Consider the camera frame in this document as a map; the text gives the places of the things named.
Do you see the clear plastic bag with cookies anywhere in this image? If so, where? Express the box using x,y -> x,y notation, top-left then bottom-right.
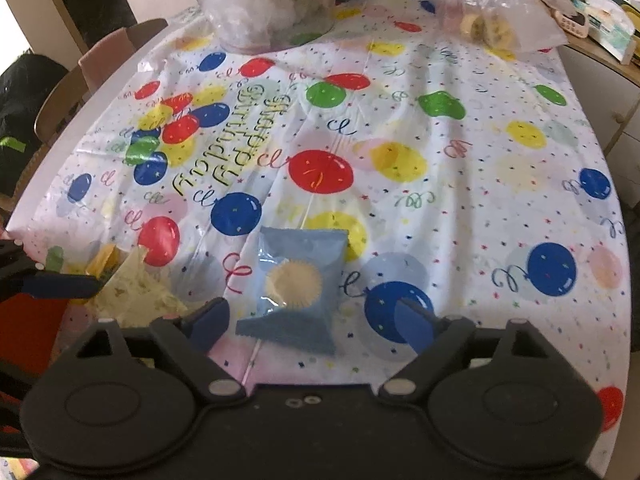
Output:
440,0 -> 568,61

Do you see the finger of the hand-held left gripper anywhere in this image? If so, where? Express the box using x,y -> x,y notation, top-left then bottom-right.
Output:
0,239 -> 103,302

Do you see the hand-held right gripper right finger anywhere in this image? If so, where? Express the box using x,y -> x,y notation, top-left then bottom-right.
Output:
379,297 -> 547,402

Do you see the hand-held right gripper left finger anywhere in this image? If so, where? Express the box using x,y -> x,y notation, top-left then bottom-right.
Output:
75,297 -> 247,402

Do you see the pink white small device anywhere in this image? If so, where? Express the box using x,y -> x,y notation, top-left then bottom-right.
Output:
550,2 -> 591,38

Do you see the balloon print tablecloth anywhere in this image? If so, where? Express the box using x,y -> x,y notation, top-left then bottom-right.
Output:
10,0 -> 628,461

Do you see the large clear plastic bag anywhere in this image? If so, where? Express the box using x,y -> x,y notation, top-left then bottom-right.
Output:
182,0 -> 341,53

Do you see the white green tissue pack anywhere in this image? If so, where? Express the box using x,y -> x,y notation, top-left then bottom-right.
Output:
582,0 -> 638,66

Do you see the black bag green strap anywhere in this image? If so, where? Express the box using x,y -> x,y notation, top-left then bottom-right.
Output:
0,55 -> 68,196

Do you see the yellow clear popcorn packet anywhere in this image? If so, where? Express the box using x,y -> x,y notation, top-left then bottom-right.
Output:
85,242 -> 191,328

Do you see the wooden cabinet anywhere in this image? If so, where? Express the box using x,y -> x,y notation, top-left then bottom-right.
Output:
557,35 -> 640,201

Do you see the pink towel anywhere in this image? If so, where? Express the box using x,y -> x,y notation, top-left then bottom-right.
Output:
78,18 -> 168,92

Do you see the blue cupcake snack packet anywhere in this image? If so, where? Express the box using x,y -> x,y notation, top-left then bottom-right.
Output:
235,226 -> 351,356

